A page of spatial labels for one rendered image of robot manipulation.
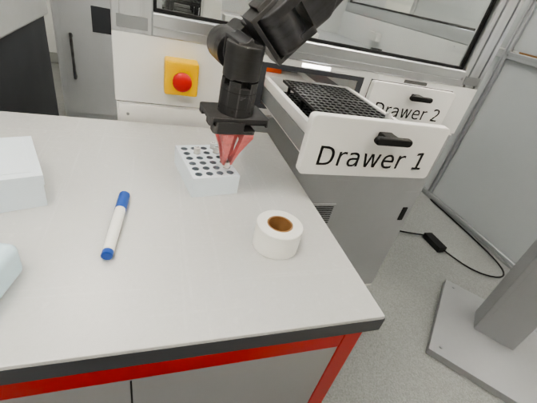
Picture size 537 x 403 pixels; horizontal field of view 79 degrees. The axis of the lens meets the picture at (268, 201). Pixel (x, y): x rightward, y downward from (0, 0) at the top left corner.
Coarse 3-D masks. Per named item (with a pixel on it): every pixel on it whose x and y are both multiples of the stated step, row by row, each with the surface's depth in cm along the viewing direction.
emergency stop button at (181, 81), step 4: (176, 76) 69; (180, 76) 69; (184, 76) 69; (188, 76) 70; (176, 80) 69; (180, 80) 69; (184, 80) 69; (188, 80) 70; (176, 84) 69; (180, 84) 70; (184, 84) 70; (188, 84) 70; (176, 88) 70; (180, 88) 70; (184, 88) 70; (188, 88) 71
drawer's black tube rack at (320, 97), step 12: (288, 84) 77; (300, 84) 80; (312, 84) 83; (288, 96) 80; (300, 96) 71; (312, 96) 73; (324, 96) 75; (336, 96) 77; (348, 96) 79; (300, 108) 73; (312, 108) 66; (324, 108) 67; (336, 108) 68; (348, 108) 71; (360, 108) 72; (372, 108) 74
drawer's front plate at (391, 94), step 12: (372, 84) 89; (384, 84) 89; (396, 84) 90; (372, 96) 90; (384, 96) 91; (396, 96) 92; (408, 96) 93; (432, 96) 95; (444, 96) 97; (384, 108) 93; (408, 108) 96; (420, 108) 97; (432, 108) 98; (444, 108) 99; (408, 120) 98; (420, 120) 99
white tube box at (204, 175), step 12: (180, 156) 60; (192, 156) 60; (204, 156) 61; (216, 156) 62; (180, 168) 61; (192, 168) 57; (204, 168) 58; (216, 168) 59; (192, 180) 55; (204, 180) 55; (216, 180) 56; (228, 180) 57; (192, 192) 55; (204, 192) 56; (216, 192) 58; (228, 192) 59
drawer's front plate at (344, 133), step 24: (312, 120) 53; (336, 120) 54; (360, 120) 55; (384, 120) 58; (312, 144) 56; (336, 144) 57; (360, 144) 58; (432, 144) 63; (312, 168) 59; (336, 168) 60; (360, 168) 62; (408, 168) 65
